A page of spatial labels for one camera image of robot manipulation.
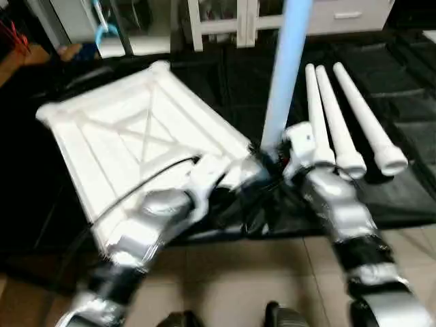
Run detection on white plastic table leg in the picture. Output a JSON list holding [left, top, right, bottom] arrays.
[[304, 63, 337, 169], [332, 61, 409, 177], [260, 0, 315, 162], [314, 65, 368, 181]]

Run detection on white plastic table top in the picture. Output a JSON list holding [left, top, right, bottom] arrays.
[[35, 60, 268, 254]]

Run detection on white drawer cabinet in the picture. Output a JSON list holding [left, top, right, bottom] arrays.
[[306, 0, 394, 35], [185, 0, 287, 52]]

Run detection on black right robot foot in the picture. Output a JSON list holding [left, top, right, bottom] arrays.
[[264, 301, 309, 327]]

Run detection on black robot foot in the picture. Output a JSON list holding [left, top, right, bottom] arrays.
[[156, 310, 203, 327], [264, 301, 309, 327]]

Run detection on black work mat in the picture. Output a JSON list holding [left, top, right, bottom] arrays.
[[0, 34, 436, 263]]

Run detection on black left robot foot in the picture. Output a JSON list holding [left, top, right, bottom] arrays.
[[156, 310, 203, 327]]

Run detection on light blue hanger hook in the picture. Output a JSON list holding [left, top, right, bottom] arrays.
[[91, 0, 121, 50]]

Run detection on small blue box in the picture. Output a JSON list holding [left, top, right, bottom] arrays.
[[60, 41, 100, 62]]

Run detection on cardboard box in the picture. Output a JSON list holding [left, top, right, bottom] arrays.
[[0, 42, 52, 84]]

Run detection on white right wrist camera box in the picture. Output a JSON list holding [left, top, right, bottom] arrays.
[[281, 122, 318, 172]]

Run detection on red cable bundle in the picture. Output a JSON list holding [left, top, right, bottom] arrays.
[[0, 19, 32, 57]]

